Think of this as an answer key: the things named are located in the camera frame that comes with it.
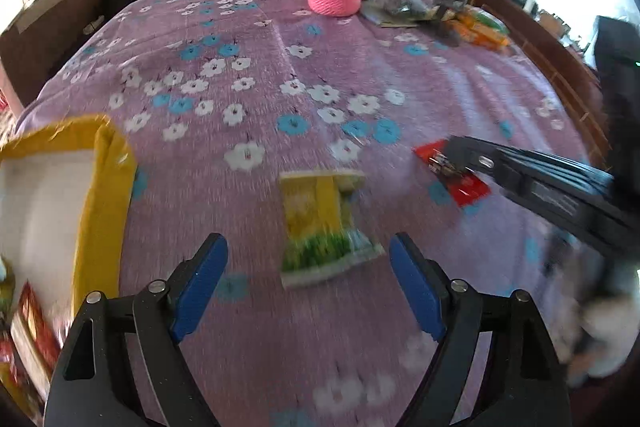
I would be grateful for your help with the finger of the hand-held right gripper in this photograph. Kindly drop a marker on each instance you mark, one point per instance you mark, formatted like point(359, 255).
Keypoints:
point(525, 164)

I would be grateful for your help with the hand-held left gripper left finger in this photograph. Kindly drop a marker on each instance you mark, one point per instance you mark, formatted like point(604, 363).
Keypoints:
point(200, 287)

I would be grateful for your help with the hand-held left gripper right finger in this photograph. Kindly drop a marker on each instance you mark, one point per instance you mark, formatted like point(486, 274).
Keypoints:
point(417, 287)

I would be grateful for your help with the yellow-rimmed white tray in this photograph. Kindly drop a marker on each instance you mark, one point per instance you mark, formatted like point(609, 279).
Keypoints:
point(105, 207)

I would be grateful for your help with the yellow and green snack packet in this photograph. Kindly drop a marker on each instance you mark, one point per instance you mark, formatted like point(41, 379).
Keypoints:
point(310, 217)

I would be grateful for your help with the person's right hand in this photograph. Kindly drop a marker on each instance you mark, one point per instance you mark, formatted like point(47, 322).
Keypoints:
point(605, 322)

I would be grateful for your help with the wooden bench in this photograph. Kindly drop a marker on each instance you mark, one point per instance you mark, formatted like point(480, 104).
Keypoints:
point(550, 57)

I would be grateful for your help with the orange and green snack packets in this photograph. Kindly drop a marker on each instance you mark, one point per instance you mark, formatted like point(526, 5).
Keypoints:
point(480, 32)

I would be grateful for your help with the red and cream snack packet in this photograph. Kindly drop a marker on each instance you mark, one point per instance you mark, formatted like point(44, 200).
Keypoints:
point(37, 332)

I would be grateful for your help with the purple floral bedsheet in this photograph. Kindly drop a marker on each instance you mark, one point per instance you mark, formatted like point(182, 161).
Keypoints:
point(300, 107)

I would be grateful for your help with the brown cardboard box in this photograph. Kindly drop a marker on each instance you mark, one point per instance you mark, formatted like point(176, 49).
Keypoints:
point(50, 37)

